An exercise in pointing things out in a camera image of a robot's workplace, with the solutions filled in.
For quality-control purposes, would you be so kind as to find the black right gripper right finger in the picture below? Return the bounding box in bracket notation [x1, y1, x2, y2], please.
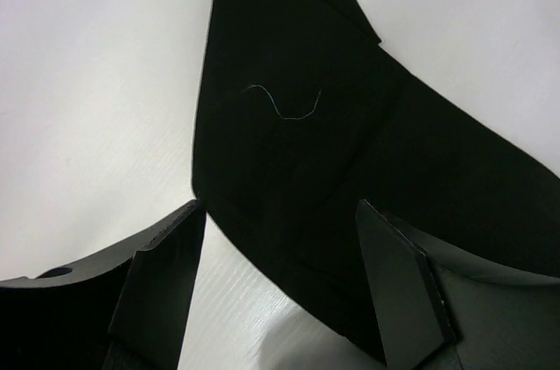
[355, 200, 559, 369]

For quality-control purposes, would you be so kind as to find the black shirt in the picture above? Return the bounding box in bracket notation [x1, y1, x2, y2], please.
[192, 0, 559, 365]

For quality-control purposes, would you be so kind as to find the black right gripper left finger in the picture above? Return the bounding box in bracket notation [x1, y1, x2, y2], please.
[1, 199, 206, 369]

